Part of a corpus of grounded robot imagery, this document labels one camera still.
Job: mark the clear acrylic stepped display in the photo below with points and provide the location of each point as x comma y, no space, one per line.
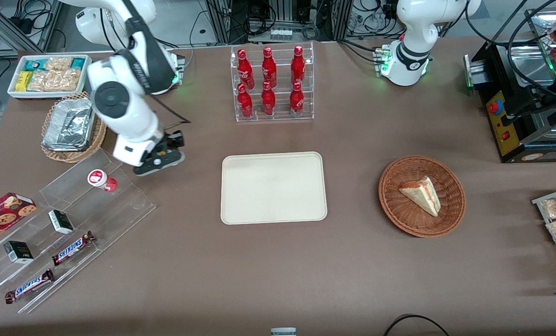
119,210

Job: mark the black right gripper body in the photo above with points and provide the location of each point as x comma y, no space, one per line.
169,142

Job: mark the silver foil container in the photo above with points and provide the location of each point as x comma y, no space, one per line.
70,121

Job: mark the black machine with yellow panel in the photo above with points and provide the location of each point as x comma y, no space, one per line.
495,74

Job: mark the round brown wicker basket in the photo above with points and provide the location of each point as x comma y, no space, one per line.
399,214

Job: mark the red cookie box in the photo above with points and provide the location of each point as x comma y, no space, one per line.
2,214

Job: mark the cream plastic tray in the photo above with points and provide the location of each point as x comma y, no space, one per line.
274,188

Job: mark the teal snack packet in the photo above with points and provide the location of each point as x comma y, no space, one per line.
36,64
78,63

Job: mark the clear acrylic bottle rack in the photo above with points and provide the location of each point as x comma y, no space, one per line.
281,116

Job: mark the small grey device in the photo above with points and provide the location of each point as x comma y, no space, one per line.
283,332

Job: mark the red cola bottle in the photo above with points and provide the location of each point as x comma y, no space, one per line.
268,100
245,103
245,70
298,67
296,100
269,70

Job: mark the white snack bin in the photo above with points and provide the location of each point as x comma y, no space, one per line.
11,88

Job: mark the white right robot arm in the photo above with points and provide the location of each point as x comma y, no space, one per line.
123,116

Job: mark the small black box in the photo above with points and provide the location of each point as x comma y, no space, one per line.
60,221
18,252

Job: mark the clear nut snack bag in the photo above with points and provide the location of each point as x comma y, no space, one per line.
56,80
59,63

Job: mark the tan wicker basket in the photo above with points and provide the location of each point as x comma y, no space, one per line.
72,156

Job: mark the snickers chocolate bar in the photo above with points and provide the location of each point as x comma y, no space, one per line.
29,285
72,247

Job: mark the black equipment rack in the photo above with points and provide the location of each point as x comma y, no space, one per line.
259,11

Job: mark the yellow snack packet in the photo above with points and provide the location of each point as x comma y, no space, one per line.
23,81

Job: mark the white power strip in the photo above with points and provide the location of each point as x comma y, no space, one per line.
280,33

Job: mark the red gum bottle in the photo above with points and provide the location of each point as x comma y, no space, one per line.
98,178

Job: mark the wrapped triangle sandwich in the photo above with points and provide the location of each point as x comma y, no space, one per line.
422,196

